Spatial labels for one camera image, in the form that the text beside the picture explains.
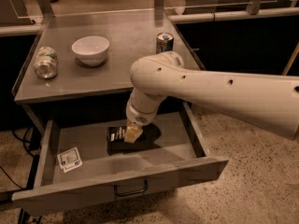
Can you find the black floor cables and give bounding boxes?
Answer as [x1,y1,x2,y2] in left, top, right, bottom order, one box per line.
[0,126,41,224]

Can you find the white ceramic bowl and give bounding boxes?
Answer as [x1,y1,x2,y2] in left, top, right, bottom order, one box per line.
[72,36,110,66]

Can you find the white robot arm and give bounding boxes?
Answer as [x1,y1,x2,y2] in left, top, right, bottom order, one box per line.
[124,51,299,143]

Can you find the grey counter cabinet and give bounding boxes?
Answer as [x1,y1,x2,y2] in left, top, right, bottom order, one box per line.
[15,9,200,131]

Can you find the grey open drawer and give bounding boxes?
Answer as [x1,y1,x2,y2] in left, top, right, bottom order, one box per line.
[12,103,228,216]

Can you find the black rxbar chocolate bar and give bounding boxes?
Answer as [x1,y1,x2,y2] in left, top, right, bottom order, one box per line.
[107,125,148,144]

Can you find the white horizontal rail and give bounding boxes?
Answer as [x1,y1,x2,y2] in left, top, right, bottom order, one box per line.
[168,7,299,24]

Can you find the green can lying down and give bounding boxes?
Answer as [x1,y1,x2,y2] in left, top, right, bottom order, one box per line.
[34,46,58,79]

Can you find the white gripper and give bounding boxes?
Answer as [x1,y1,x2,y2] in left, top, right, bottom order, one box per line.
[124,102,155,143]

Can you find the tall silver blue can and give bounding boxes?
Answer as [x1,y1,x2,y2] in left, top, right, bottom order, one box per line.
[156,33,174,53]

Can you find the white tag sticker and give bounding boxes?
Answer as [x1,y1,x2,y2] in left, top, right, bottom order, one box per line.
[57,147,82,173]

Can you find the black drawer handle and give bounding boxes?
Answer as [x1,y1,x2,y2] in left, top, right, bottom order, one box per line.
[113,179,149,197]

